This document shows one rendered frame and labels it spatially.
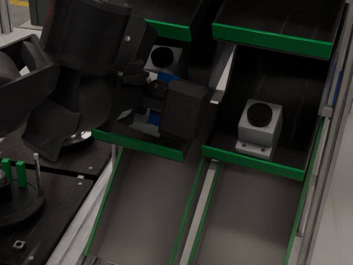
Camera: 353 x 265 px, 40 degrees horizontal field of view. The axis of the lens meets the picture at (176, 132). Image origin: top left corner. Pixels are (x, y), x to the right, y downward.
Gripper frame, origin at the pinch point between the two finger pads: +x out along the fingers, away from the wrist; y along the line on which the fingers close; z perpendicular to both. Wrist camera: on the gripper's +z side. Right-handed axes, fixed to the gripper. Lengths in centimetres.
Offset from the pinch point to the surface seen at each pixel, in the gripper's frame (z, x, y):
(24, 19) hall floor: -55, 335, 298
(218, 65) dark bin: 2.7, 13.3, -4.1
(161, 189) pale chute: -18.0, 13.7, 0.2
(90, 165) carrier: -26.2, 29.2, 22.2
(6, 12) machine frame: -13, 100, 111
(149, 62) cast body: 1.5, 7.3, 3.4
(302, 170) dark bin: -5.4, 6.4, -19.7
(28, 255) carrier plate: -32.9, 4.8, 16.1
